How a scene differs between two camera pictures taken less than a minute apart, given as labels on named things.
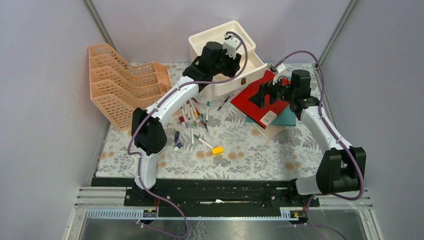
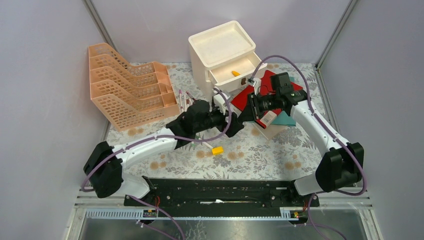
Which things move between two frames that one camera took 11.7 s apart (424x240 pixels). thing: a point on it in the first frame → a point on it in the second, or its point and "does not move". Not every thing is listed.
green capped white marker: x=202 y=141 does not move
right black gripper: x=265 y=89 → x=252 y=111
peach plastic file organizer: x=118 y=87 does not move
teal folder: x=287 y=117 does not move
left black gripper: x=234 y=63 → x=235 y=125
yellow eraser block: x=216 y=150 does not move
